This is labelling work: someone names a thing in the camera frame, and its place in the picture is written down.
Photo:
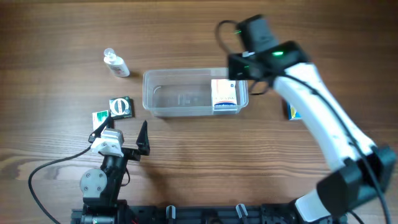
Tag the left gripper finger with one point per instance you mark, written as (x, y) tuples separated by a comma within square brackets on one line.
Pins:
[(143, 139), (107, 123)]

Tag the clear plastic container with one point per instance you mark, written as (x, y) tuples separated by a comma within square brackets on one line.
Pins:
[(187, 92)]

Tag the white Hansaplast plaster box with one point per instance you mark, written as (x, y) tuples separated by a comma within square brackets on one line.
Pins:
[(223, 93)]

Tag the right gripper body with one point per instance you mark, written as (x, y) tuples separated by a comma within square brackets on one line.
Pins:
[(237, 70)]

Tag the white green flat box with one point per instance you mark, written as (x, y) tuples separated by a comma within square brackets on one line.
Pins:
[(98, 118)]

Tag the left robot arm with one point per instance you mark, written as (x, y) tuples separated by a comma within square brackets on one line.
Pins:
[(100, 187)]

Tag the dark green round-logo box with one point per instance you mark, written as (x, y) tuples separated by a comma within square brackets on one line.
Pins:
[(121, 107)]

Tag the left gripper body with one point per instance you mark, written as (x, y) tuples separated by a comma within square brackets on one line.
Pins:
[(130, 153)]

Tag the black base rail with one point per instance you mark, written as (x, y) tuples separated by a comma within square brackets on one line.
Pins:
[(190, 215)]

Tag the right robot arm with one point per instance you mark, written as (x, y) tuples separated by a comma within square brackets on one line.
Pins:
[(360, 171)]

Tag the blue yellow VapoDrops box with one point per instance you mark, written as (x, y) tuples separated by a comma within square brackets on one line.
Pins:
[(292, 113)]

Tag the white sanitizer bottle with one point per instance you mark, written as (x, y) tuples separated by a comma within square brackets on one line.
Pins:
[(115, 63)]

